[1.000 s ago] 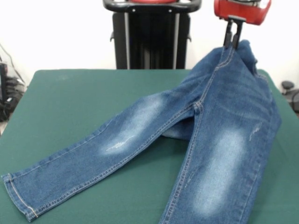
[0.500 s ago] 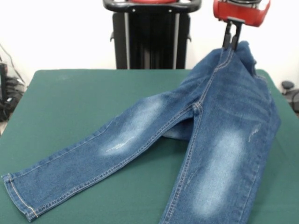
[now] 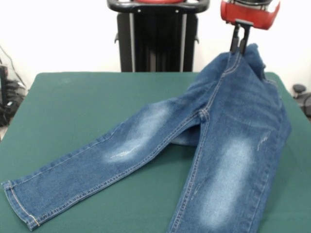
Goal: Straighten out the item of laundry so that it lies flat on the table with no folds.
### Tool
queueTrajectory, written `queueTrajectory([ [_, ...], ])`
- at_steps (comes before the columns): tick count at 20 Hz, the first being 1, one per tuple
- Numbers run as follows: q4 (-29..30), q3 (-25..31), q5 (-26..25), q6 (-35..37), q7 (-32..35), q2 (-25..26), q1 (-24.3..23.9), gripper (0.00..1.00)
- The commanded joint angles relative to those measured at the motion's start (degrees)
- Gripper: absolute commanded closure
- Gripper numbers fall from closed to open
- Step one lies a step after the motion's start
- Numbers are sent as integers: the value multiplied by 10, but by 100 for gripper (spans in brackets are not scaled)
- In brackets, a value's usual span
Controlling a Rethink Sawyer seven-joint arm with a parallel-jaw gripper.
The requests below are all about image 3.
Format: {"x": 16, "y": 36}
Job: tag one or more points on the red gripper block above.
{"x": 247, "y": 14}

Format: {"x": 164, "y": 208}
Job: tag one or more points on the blue denim jeans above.
{"x": 230, "y": 121}

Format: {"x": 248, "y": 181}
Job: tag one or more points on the dark green table cloth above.
{"x": 73, "y": 97}

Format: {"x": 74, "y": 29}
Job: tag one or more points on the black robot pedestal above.
{"x": 150, "y": 43}

